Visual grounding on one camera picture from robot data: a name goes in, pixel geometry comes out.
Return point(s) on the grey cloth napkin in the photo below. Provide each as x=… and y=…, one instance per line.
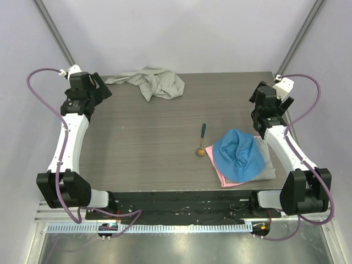
x=152, y=81

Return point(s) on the grey folded cloth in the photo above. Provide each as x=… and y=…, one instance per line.
x=268, y=173

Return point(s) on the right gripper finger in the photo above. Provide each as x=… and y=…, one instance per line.
x=284, y=105
x=253, y=96

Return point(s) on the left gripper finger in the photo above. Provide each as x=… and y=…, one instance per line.
x=96, y=80
x=101, y=93

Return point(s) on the aluminium frame post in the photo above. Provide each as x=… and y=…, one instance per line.
x=49, y=22
x=303, y=31

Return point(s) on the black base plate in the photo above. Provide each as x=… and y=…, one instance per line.
x=184, y=208

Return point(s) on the white slotted cable duct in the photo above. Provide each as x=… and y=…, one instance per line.
x=106, y=228

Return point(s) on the left aluminium frame post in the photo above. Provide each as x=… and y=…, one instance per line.
x=49, y=22

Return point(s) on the blue cloth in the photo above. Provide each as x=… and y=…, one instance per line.
x=237, y=155

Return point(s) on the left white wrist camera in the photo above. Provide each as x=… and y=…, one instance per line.
x=72, y=70

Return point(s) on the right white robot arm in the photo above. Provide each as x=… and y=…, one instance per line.
x=306, y=186

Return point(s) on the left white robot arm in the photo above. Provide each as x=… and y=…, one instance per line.
x=62, y=185

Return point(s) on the right aluminium frame post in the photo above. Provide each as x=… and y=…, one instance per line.
x=303, y=31

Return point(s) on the gold spoon green handle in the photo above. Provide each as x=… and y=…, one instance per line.
x=200, y=151

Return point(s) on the pink cloth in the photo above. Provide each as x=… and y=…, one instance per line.
x=215, y=162

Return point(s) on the aluminium front rail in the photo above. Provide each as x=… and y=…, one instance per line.
x=46, y=214

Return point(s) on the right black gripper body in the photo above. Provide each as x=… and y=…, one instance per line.
x=278, y=111

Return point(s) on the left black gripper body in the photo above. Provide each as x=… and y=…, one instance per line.
x=92, y=93

